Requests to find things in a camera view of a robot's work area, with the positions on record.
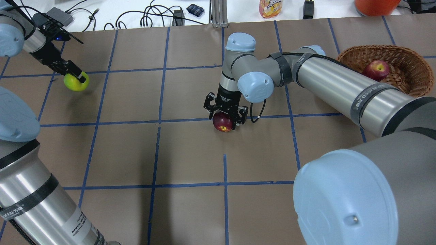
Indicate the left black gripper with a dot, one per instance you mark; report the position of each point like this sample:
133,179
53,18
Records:
46,55

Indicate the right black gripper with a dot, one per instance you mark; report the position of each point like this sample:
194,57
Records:
227,98

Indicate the green apple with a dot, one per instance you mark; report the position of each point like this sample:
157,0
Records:
72,83

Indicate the dark red apple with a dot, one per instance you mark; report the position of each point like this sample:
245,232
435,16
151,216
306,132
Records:
222,122

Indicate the red yellow apple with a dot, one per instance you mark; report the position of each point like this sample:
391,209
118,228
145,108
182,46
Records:
377,70

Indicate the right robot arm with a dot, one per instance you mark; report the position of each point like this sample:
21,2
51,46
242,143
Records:
366,169

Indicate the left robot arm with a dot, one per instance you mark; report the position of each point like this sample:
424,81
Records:
32,200

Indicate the wicker basket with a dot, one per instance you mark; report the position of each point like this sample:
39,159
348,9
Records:
409,71

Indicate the grey usb hub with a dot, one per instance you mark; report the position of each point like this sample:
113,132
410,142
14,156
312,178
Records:
60,16

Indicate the black power adapter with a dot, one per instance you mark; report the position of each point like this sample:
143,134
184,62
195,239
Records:
178,18

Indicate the dark blue pouch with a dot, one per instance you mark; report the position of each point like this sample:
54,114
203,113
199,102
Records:
195,10

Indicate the orange drink bottle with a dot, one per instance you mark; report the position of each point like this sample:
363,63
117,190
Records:
270,8

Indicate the black power brick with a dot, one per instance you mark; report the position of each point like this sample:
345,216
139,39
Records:
308,9

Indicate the orange round object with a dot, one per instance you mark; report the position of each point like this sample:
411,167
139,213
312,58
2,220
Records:
376,7

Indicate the aluminium frame post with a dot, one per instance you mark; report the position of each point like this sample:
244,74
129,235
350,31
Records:
219,17

